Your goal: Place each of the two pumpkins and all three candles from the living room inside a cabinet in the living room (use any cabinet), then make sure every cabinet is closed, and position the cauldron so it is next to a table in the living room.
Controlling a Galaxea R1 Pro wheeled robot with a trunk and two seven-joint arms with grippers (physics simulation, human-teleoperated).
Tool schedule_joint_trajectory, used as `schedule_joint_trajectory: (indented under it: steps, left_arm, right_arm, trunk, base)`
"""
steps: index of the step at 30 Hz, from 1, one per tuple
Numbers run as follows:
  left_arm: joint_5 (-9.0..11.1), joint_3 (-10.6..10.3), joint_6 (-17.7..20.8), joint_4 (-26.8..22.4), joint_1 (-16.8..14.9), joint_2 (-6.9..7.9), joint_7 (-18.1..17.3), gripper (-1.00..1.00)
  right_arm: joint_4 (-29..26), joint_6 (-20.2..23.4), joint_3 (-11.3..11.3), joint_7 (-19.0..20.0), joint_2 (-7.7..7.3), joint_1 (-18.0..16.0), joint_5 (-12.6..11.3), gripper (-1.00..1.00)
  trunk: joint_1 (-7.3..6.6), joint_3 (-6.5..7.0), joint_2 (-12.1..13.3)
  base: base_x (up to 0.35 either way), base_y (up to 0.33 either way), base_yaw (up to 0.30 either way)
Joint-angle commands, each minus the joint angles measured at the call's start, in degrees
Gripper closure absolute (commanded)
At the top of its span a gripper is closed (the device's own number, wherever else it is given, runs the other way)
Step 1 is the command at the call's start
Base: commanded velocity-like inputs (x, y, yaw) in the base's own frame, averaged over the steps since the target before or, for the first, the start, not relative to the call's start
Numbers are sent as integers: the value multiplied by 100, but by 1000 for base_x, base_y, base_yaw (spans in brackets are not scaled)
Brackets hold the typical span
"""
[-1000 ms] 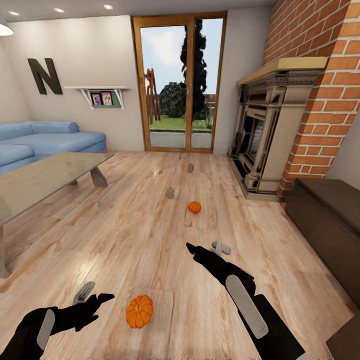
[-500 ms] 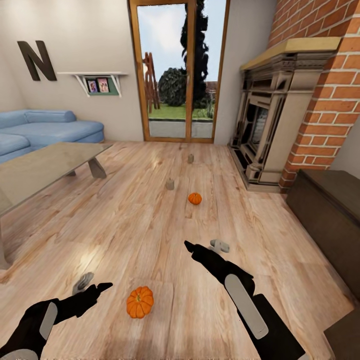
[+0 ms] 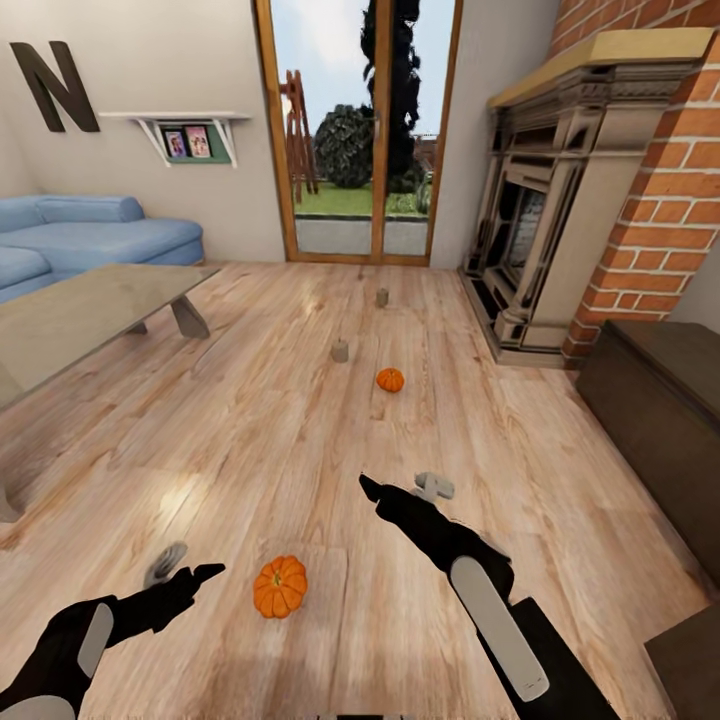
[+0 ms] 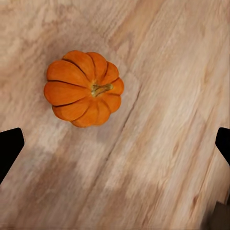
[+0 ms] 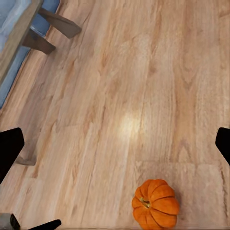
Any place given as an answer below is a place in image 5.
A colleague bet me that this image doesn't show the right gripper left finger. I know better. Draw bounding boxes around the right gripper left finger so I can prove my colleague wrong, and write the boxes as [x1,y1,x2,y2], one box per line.
[0,127,24,184]

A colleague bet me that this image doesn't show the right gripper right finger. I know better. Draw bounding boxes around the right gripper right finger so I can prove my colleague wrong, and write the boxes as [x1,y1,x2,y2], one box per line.
[215,127,230,165]

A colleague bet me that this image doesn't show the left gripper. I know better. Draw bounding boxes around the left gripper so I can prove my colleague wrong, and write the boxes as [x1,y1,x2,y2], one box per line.
[29,219,61,230]

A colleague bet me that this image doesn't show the pumpkin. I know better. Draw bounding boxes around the pumpkin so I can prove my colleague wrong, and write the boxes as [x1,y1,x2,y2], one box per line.
[131,179,180,230]

